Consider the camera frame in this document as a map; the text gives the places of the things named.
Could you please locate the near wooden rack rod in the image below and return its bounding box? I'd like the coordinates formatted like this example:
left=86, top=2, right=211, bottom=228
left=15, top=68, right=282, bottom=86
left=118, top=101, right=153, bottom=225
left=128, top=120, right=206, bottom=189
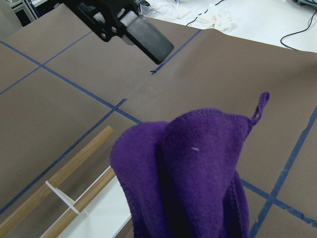
left=41, top=167, right=115, bottom=238

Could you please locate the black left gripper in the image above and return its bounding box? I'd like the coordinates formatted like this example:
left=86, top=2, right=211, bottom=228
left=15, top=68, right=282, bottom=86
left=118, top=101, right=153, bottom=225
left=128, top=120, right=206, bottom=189
left=64, top=0, right=174, bottom=64

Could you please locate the purple towel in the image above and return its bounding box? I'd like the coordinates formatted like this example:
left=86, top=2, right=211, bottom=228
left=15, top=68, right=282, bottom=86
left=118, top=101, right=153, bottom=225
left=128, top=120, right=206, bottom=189
left=110, top=92, right=269, bottom=238

